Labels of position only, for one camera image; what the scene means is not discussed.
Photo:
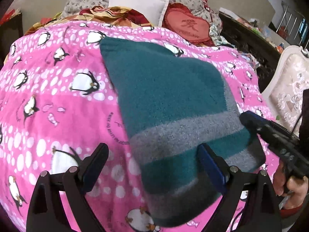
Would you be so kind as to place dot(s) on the dark wooden side cabinet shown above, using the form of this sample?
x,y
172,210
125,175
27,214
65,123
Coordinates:
x,y
246,40

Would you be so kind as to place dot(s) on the teal grey striped sweater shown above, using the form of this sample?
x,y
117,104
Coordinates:
x,y
170,104

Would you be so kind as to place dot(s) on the white ornate chair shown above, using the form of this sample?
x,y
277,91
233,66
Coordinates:
x,y
284,93

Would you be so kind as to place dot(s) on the person right hand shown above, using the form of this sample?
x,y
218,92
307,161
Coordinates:
x,y
297,187

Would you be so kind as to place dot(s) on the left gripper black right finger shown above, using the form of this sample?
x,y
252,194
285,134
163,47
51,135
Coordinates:
x,y
261,209

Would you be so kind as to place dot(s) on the pink penguin blanket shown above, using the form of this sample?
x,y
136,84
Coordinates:
x,y
58,104

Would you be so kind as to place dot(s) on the white square pillow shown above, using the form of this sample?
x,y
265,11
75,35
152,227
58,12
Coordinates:
x,y
153,10

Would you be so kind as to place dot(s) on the red heart cushion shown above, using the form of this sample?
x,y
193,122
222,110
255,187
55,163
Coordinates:
x,y
179,19

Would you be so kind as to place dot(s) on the light blue patterned cloth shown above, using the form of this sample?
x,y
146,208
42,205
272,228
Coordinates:
x,y
217,39

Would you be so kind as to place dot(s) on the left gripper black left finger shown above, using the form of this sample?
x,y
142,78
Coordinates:
x,y
46,211

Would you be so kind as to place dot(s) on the red package on nightstand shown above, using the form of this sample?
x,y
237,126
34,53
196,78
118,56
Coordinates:
x,y
8,16

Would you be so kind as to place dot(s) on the dark wooden nightstand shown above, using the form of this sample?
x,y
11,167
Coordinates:
x,y
10,32

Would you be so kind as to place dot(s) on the red yellow patterned sheet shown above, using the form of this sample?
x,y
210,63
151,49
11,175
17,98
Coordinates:
x,y
116,16

